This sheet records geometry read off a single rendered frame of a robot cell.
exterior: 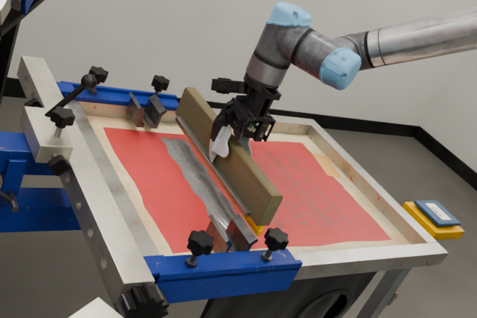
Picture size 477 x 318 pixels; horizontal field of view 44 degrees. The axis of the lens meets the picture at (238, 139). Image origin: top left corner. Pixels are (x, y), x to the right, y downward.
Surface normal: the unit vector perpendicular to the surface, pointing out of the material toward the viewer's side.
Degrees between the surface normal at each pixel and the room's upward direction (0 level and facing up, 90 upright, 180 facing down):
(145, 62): 90
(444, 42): 106
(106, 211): 0
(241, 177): 90
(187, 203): 0
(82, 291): 0
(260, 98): 90
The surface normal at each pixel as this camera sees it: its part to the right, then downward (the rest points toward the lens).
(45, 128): 0.37, -0.82
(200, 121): -0.80, -0.06
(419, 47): -0.39, 0.54
